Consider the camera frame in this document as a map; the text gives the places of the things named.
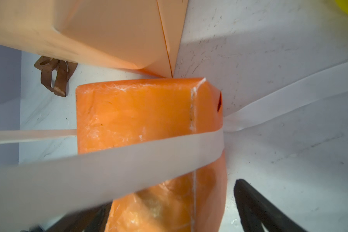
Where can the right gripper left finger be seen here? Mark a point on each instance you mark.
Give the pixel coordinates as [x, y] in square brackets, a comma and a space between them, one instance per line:
[90, 220]

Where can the white ribbon bow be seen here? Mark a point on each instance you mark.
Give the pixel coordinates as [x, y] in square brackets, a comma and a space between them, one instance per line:
[35, 192]

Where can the brown ribbon bow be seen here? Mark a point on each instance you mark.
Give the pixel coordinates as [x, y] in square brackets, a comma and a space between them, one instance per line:
[55, 74]

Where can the tan gift box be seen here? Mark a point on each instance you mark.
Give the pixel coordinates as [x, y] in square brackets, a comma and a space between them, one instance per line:
[143, 36]

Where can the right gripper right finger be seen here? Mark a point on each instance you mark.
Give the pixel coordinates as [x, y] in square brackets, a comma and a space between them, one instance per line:
[257, 213]

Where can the orange gift box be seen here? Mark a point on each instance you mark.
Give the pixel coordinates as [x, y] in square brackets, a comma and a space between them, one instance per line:
[168, 131]

